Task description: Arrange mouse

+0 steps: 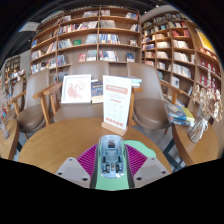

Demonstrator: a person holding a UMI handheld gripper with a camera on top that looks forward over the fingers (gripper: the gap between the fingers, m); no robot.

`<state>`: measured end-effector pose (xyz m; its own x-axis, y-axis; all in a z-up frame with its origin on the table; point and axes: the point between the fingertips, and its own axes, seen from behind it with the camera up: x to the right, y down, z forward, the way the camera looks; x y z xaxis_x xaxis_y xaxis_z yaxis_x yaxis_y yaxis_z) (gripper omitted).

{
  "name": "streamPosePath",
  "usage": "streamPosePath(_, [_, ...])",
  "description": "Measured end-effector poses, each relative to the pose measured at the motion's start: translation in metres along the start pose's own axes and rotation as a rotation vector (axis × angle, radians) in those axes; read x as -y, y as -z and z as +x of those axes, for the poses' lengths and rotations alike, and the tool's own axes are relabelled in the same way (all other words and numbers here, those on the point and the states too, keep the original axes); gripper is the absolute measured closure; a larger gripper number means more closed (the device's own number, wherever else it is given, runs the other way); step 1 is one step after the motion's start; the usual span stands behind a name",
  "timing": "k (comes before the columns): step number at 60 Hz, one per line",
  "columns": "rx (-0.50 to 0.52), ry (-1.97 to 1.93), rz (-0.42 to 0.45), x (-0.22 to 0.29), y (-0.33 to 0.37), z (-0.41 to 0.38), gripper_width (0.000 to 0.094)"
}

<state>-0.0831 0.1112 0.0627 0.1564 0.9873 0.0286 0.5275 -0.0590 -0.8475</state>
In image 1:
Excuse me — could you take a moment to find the stack of colourful books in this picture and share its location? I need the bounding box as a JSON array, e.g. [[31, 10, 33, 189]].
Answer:
[[164, 101, 196, 128]]

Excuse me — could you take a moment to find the white framed floral picture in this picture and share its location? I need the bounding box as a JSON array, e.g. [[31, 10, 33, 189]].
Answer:
[[60, 73, 92, 105]]

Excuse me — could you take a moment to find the brown padded wooden armchair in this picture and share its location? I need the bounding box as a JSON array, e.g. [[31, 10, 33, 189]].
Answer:
[[9, 70, 52, 135], [33, 61, 134, 125], [127, 62, 179, 132]]

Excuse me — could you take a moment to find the wooden bookshelf unit with books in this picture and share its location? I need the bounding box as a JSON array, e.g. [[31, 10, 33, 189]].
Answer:
[[29, 4, 143, 84]]

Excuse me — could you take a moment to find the green smiley mouse pad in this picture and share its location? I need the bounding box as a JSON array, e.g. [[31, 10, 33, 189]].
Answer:
[[89, 139, 157, 192]]

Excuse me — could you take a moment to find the round wooden side table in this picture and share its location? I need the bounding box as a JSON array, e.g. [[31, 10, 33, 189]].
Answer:
[[0, 119, 20, 162], [172, 121, 220, 167]]

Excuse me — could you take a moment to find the white sign on wooden base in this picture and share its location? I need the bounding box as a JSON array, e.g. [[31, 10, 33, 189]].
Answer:
[[100, 74, 133, 137]]

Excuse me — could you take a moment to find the glass vase with dried flowers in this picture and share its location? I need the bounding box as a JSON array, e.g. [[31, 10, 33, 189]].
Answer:
[[0, 89, 11, 140], [187, 83, 224, 144]]

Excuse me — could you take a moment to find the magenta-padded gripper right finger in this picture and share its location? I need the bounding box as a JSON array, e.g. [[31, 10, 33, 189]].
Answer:
[[123, 143, 171, 190]]

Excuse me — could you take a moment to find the curved wooden bookshelf unit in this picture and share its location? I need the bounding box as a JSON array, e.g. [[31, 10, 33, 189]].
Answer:
[[139, 11, 224, 108]]

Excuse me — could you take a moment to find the dark blue book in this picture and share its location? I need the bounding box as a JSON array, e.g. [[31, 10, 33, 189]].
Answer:
[[90, 79, 105, 104]]

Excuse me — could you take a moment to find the stack of light blue books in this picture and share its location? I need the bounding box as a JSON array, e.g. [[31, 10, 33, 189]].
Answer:
[[128, 75, 143, 89]]

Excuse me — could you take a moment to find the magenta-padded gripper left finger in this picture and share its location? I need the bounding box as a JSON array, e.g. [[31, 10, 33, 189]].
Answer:
[[54, 143, 100, 190]]

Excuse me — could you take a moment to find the transparent computer mouse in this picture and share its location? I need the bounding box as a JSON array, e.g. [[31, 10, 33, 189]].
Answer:
[[96, 134, 128, 179]]

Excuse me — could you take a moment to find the white hanging ceiling sign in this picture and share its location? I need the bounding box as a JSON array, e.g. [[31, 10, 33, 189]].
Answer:
[[18, 21, 41, 33]]

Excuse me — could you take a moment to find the distant wooden bookshelf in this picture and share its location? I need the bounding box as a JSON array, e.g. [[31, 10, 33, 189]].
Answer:
[[3, 54, 27, 91]]

